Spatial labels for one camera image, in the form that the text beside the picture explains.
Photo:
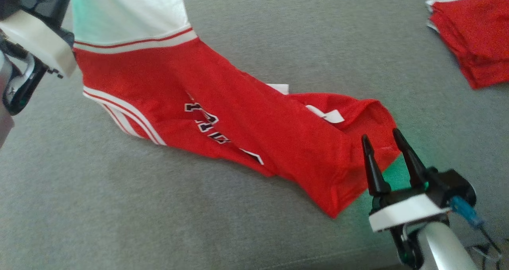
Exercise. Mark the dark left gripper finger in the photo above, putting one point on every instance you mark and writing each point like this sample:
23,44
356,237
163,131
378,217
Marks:
59,3

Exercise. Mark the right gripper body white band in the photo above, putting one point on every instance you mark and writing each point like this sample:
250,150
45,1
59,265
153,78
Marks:
405,212

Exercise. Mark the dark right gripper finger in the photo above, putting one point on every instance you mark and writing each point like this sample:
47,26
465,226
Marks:
413,166
375,174

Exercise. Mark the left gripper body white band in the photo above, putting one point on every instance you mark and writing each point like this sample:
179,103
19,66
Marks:
43,43

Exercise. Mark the red shorts white stripes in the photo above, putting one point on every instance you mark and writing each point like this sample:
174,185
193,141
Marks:
477,35

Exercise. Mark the red basketball jersey white trim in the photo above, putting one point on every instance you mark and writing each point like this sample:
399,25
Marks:
238,115

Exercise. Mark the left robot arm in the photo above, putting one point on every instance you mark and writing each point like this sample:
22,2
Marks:
22,83

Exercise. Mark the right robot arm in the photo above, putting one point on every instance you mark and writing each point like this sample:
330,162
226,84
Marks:
441,246

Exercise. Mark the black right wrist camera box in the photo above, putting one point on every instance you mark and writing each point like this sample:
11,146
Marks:
453,184

